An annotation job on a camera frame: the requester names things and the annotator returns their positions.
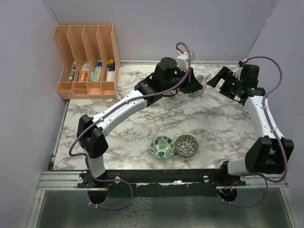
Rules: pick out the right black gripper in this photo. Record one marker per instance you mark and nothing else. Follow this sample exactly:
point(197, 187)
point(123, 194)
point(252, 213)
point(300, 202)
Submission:
point(224, 74)

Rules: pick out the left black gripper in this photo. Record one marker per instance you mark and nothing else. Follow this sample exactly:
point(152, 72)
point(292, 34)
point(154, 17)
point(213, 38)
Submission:
point(191, 84)

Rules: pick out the brown line pattern bowl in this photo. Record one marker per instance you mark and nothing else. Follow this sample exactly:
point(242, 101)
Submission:
point(202, 85)

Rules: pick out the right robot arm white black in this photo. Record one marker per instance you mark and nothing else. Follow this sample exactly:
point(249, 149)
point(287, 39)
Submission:
point(271, 151)

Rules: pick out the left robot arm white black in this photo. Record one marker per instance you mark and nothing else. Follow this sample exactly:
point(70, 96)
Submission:
point(169, 75)

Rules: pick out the green leaf bowl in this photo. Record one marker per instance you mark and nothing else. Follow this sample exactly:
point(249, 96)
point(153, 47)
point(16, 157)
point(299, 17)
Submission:
point(162, 147)

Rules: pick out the yellow black object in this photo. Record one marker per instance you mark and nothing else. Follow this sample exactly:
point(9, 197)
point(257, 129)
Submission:
point(110, 63)

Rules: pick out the green white box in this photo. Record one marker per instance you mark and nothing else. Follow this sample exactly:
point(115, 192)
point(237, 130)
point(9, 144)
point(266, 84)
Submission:
point(96, 74)

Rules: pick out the orange plastic file organizer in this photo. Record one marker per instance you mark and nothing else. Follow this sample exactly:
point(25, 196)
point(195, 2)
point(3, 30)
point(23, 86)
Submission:
point(78, 44)

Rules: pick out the orange white carton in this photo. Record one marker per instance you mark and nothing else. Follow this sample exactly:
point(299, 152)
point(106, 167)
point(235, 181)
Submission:
point(84, 72)

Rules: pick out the small bottle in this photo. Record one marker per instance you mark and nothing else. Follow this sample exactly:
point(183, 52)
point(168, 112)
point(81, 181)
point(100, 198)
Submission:
point(72, 74)

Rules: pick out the white wire dish rack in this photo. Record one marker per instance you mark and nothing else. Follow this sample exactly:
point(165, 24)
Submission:
point(174, 99)

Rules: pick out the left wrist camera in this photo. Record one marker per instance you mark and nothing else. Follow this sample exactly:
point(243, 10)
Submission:
point(183, 60)

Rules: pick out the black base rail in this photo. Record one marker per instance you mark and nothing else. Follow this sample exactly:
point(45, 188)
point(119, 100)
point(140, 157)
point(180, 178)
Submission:
point(159, 183)

